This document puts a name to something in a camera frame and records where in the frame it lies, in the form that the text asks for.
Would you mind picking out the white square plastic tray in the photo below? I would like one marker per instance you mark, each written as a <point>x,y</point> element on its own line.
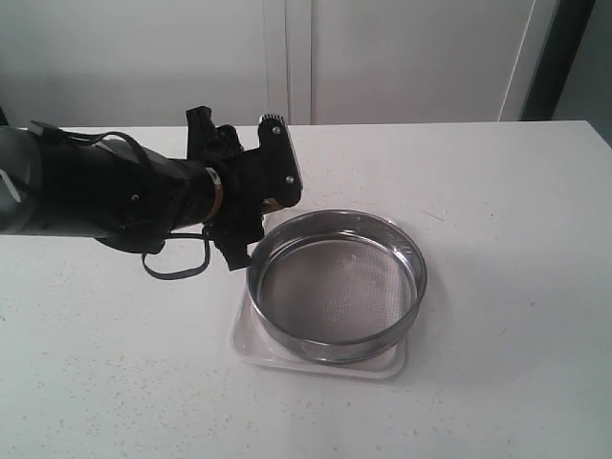
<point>258,344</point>

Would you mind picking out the white cabinet doors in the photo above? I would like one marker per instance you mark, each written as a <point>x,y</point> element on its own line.
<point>143,63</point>

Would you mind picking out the round stainless steel sieve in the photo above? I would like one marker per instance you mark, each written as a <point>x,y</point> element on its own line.
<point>334,287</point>

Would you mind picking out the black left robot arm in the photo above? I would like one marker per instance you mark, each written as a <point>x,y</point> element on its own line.
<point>107,186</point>

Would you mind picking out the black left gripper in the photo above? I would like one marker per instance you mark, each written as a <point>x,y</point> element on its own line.
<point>255,182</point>

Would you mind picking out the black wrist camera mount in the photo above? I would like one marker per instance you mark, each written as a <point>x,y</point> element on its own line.
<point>207,142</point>

